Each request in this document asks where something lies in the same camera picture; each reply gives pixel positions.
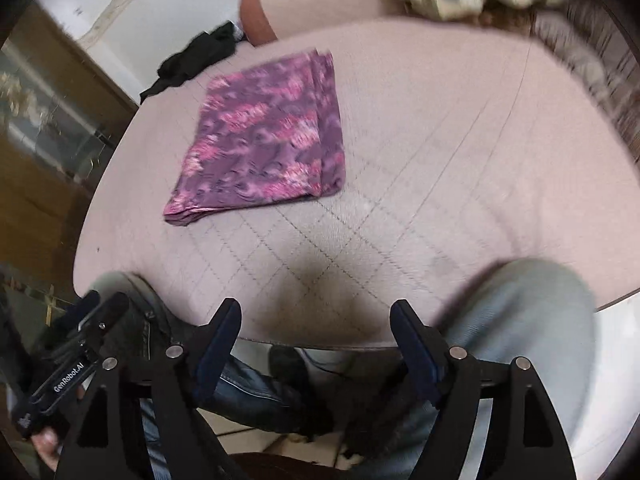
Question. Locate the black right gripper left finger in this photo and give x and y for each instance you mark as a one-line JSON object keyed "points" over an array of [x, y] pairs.
{"points": [[107, 439]]}

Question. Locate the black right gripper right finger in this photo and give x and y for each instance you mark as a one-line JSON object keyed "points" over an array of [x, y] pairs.
{"points": [[525, 439]]}

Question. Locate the purple floral cloth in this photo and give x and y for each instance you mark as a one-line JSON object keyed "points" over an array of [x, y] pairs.
{"points": [[269, 134]]}

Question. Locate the person's left hand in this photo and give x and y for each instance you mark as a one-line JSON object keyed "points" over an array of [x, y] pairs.
{"points": [[46, 444]]}

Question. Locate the person's jeans legs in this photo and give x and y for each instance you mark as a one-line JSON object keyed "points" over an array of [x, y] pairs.
{"points": [[527, 307]]}

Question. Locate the wooden glass-door wardrobe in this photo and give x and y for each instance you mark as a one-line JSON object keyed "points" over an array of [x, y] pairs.
{"points": [[61, 120]]}

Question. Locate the pink quilted mattress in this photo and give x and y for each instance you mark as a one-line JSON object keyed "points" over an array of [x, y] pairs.
{"points": [[464, 148]]}

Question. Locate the black garment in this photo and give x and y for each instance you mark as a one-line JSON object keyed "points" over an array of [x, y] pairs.
{"points": [[204, 50]]}

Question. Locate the pink cylindrical bolster pillow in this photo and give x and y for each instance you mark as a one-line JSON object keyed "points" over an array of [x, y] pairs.
{"points": [[265, 21]]}

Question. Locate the striped beige blanket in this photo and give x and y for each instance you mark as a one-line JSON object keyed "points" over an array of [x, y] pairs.
{"points": [[585, 38]]}

